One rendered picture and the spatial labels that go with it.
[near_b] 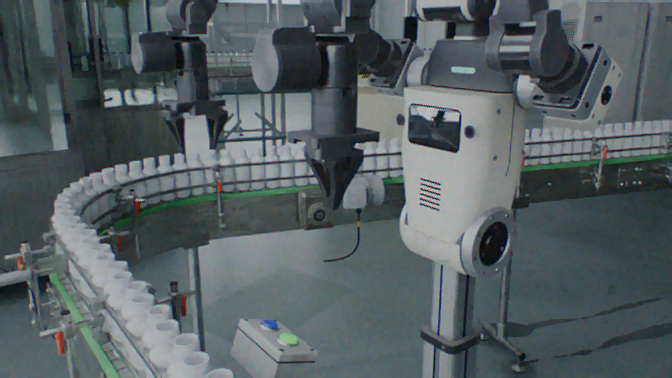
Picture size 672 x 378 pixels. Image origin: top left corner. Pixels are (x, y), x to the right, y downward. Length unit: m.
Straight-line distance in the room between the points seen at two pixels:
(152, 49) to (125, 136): 4.85
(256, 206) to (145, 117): 3.75
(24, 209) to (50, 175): 0.24
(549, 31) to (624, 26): 5.89
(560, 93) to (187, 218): 1.53
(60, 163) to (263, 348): 2.96
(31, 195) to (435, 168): 2.99
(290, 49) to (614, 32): 6.19
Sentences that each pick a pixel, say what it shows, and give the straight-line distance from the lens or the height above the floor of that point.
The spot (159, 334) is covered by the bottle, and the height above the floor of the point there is 1.16.
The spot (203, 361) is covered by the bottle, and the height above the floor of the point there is 1.15.
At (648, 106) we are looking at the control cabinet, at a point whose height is 0.78.
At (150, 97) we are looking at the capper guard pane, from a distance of 5.92.
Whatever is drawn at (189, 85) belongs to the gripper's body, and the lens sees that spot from 1.07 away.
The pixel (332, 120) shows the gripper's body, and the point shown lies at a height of 1.51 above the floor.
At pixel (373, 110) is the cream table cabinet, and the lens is 4.78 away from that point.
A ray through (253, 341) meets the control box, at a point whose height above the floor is 1.11.
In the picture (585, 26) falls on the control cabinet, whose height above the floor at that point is 1.64.
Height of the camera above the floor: 1.62
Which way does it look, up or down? 16 degrees down
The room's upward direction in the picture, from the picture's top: straight up
